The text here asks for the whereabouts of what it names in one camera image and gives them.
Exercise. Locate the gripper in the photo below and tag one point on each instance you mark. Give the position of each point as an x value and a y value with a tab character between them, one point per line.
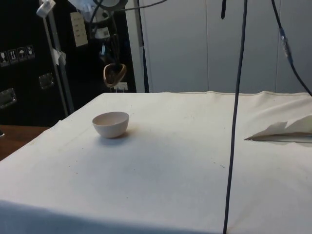
107	50

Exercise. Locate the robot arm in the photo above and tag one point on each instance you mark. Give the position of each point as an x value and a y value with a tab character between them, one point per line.
83	6

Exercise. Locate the white bowl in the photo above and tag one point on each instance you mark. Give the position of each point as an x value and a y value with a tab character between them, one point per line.
111	126

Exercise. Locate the silver stand pole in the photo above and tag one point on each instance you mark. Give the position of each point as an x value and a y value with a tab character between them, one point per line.
57	73

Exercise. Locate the black cabinet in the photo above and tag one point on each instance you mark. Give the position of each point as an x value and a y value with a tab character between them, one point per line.
22	92

